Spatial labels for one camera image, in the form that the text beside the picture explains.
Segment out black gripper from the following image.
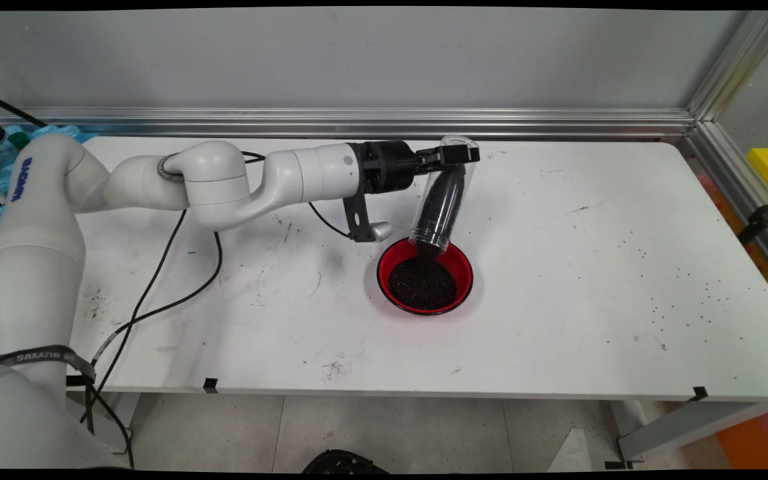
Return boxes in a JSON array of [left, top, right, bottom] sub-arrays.
[[347, 139, 481, 196]]

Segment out clear plastic jar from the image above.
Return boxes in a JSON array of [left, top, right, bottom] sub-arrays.
[[409, 135, 477, 253]]

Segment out dark granules from jar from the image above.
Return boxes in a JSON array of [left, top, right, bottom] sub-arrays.
[[413, 165, 467, 265]]

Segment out red bowl with black rim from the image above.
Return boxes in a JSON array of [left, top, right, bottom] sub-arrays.
[[377, 237, 475, 316]]

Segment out dark granules pile in bowl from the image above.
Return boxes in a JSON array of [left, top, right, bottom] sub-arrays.
[[388, 257, 458, 311]]

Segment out black stand clamp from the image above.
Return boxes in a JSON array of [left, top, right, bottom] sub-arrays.
[[737, 188, 768, 245]]

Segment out black round floor object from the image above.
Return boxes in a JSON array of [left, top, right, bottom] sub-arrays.
[[302, 450, 390, 474]]

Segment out grey table leg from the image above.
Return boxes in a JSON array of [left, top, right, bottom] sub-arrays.
[[604, 400, 768, 471], [87, 392, 142, 455]]

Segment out orange floor object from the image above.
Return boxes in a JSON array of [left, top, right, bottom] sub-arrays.
[[714, 403, 768, 469]]

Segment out long aluminium frame rail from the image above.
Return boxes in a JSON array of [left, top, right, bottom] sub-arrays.
[[0, 107, 695, 141]]

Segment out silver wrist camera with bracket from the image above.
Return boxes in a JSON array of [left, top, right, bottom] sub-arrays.
[[342, 193, 394, 243]]

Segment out black camera cable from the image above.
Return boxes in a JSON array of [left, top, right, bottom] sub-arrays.
[[81, 200, 353, 467]]

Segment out narrow black elbow strap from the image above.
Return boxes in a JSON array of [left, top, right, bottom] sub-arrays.
[[157, 154, 186, 183]]

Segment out short aluminium side rail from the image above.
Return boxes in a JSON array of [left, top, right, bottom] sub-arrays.
[[681, 120, 768, 291]]

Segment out upright aluminium frame post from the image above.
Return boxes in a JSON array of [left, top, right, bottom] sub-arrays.
[[686, 10, 768, 124]]

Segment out thin black background cable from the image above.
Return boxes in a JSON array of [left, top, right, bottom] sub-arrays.
[[0, 88, 49, 128]]

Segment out black printed velcro strap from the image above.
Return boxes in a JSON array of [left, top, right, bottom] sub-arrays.
[[0, 345, 97, 385]]

